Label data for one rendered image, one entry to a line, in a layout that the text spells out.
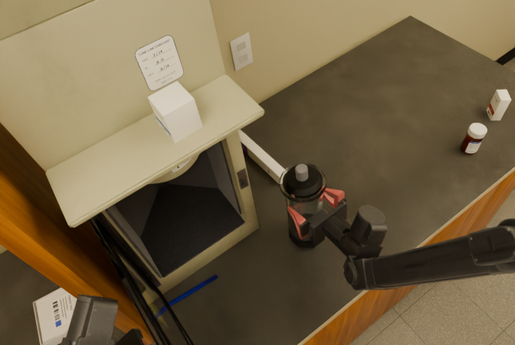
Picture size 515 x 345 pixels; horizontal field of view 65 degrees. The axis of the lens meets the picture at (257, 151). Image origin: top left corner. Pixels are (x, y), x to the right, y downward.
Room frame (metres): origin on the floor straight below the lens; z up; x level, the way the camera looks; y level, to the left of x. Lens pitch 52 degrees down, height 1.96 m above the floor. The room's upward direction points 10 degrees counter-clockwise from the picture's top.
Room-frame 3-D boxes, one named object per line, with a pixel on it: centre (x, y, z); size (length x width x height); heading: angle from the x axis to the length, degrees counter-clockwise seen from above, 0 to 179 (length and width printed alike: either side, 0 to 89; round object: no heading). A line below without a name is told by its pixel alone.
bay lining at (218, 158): (0.57, 0.23, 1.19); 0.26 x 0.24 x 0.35; 117
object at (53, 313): (0.39, 0.53, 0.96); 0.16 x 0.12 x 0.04; 111
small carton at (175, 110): (0.43, 0.11, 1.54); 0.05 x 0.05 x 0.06; 28
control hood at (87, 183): (0.41, 0.15, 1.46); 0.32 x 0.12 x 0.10; 117
